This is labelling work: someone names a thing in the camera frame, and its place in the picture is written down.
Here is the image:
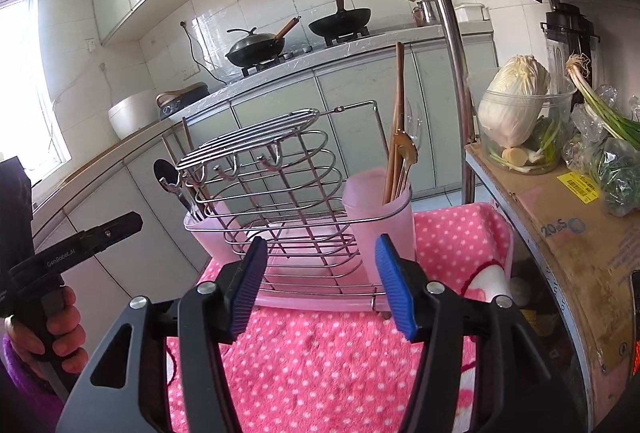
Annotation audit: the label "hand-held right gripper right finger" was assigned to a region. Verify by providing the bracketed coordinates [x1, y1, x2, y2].
[375, 234, 581, 433]

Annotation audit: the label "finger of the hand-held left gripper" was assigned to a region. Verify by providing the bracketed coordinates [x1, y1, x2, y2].
[10, 211, 144, 286]

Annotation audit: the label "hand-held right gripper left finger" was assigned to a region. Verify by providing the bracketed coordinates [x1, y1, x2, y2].
[57, 237, 269, 433]

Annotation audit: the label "pink plastic utensil cup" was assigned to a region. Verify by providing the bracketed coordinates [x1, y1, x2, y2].
[182, 203, 251, 269]
[341, 167, 416, 294]

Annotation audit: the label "light wooden chopstick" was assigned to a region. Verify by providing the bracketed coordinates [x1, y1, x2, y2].
[385, 42, 407, 206]
[382, 148, 398, 206]

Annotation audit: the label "black plastic spoon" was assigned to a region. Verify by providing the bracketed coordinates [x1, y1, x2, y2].
[152, 159, 201, 221]

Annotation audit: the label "light wooden spoon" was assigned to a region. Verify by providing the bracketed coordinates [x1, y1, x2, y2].
[392, 130, 420, 194]

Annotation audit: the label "metal wire utensil rack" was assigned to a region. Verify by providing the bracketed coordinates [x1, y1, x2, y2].
[175, 100, 391, 314]

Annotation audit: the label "person's left hand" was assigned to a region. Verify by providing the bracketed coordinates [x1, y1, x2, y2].
[5, 285, 83, 376]

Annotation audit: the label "pink plastic drip tray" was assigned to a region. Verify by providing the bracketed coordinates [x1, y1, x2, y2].
[197, 218, 401, 314]

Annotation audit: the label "silver metal utensil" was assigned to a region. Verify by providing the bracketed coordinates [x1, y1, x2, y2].
[159, 178, 203, 221]

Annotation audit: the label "pink polka dot blanket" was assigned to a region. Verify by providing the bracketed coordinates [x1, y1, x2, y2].
[165, 203, 516, 433]

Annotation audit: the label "window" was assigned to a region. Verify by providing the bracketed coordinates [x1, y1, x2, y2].
[0, 0, 68, 184]

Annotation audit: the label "white rice cooker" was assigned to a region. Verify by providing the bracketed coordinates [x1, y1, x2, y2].
[107, 92, 163, 141]

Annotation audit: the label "dark electric skillet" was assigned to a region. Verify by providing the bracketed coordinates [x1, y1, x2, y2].
[156, 82, 210, 121]

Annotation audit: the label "brown cardboard sheet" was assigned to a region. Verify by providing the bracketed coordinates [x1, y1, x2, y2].
[467, 143, 640, 374]

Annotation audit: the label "grey kitchen base cabinets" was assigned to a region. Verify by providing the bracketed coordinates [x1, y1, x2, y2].
[30, 33, 501, 294]

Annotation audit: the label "napa cabbage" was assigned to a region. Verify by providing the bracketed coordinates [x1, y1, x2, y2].
[477, 54, 551, 148]

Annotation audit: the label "gas stove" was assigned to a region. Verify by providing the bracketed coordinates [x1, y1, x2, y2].
[240, 30, 371, 78]

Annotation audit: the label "black wok with lid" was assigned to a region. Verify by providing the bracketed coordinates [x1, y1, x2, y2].
[225, 16, 302, 68]

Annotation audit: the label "metal storage shelf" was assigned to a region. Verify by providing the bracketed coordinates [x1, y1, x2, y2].
[400, 0, 640, 414]

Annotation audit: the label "clear plastic tub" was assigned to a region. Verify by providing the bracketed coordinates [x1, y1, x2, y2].
[477, 85, 576, 176]

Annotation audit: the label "plastic bag of greens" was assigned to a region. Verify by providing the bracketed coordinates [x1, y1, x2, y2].
[562, 85, 640, 219]

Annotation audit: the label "green onions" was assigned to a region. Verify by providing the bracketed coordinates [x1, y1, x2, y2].
[565, 53, 640, 148]

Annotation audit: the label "metal kettle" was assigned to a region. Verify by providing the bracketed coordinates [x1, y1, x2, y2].
[402, 0, 443, 28]

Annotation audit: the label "white plastic container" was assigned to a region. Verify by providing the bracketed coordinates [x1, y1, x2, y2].
[452, 2, 492, 22]

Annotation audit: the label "black blender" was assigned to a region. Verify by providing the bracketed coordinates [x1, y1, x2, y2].
[542, 0, 598, 88]

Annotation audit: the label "black power cable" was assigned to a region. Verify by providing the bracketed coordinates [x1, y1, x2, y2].
[180, 20, 226, 86]

